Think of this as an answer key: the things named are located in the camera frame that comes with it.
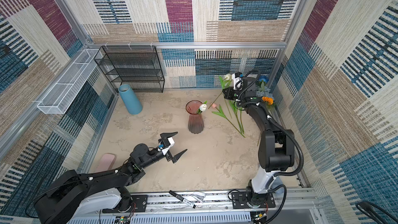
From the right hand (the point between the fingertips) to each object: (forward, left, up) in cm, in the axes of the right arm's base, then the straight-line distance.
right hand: (223, 91), depth 88 cm
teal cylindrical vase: (+3, +56, -8) cm, 56 cm away
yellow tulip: (+2, -13, -23) cm, 27 cm away
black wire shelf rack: (+29, +55, -2) cm, 62 cm away
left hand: (-26, +23, -5) cm, 35 cm away
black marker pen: (-49, +23, -21) cm, 58 cm away
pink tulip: (+6, +4, -20) cm, 21 cm away
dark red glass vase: (-7, +16, -20) cm, 27 cm away
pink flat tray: (-31, +64, -19) cm, 74 cm away
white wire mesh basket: (-14, +76, +12) cm, 79 cm away
